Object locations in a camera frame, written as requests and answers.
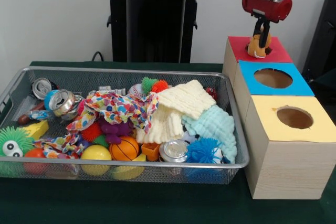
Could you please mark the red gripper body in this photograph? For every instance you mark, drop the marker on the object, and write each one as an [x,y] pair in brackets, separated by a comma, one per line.
[267,7]

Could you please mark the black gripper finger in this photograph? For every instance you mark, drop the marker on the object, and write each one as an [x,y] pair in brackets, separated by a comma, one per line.
[257,28]
[265,35]

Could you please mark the tan plush teddy bear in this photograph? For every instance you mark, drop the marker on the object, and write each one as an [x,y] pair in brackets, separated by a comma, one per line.
[253,47]

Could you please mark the cream waffle cloth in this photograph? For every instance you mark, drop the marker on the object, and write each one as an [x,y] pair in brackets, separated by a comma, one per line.
[183,98]

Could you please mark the colourful spotted cloth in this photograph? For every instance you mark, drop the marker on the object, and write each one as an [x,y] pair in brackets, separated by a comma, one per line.
[60,142]
[118,106]

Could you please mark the dented silver can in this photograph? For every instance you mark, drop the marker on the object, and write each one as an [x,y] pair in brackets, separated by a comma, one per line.
[63,102]

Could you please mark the wooden box with three holes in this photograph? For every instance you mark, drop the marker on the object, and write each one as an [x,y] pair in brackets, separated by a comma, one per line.
[288,171]

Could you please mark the black upright panel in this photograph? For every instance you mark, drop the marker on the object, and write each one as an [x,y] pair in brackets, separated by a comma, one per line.
[323,37]

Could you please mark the dark green table cloth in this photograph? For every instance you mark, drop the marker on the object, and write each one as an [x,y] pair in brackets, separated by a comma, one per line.
[131,203]
[328,77]

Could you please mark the mint waffle cloth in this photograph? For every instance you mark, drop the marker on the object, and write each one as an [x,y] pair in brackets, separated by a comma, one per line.
[220,129]

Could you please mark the blue fuzzy toy with eyes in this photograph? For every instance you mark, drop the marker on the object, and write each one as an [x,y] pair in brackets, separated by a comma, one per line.
[202,151]

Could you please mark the silver drink can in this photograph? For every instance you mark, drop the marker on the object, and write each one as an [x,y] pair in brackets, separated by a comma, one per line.
[173,151]

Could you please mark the orange toy basketball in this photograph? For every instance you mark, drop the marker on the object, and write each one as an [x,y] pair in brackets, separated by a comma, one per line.
[123,150]

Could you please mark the yellow cheese wedge toy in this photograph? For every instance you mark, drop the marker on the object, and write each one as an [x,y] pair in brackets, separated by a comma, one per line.
[36,129]

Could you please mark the green fuzzy toy with eyes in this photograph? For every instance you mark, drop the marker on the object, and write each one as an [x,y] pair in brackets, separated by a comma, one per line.
[13,134]

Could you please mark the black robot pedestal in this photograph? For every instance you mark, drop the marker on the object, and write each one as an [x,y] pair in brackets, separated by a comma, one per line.
[157,30]

